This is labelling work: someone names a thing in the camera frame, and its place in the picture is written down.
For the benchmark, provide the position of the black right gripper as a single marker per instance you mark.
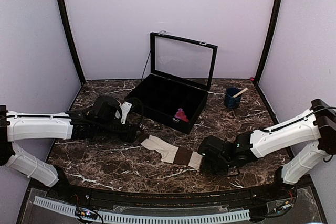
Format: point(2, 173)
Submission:
point(206, 166)

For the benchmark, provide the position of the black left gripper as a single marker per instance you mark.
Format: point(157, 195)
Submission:
point(128, 136)

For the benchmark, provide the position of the beige brown striped sock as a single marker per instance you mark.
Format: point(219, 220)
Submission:
point(170, 153)

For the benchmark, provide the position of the maroon purple striped sock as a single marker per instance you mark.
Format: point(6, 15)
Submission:
point(180, 114)

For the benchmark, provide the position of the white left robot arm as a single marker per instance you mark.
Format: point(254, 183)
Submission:
point(16, 126)

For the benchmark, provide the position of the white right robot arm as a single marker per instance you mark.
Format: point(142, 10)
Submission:
point(315, 126)

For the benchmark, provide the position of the dark blue mug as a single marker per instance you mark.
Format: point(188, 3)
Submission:
point(230, 101)

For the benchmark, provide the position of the wooden stick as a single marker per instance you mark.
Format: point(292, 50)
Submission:
point(240, 92)

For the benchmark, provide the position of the black display case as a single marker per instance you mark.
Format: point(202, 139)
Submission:
point(181, 72)

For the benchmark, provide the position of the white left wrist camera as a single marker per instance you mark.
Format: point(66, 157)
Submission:
point(125, 109)

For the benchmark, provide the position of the black front frame rail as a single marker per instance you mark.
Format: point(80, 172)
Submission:
point(106, 199)

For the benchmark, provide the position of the white slotted cable duct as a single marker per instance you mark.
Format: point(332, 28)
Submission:
point(142, 215)

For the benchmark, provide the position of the black left corner post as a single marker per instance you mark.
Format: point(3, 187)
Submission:
point(70, 40)

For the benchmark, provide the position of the black corner post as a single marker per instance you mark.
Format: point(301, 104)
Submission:
point(268, 41)
point(70, 40)

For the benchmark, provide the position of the black right corner post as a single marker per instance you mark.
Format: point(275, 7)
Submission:
point(268, 41)

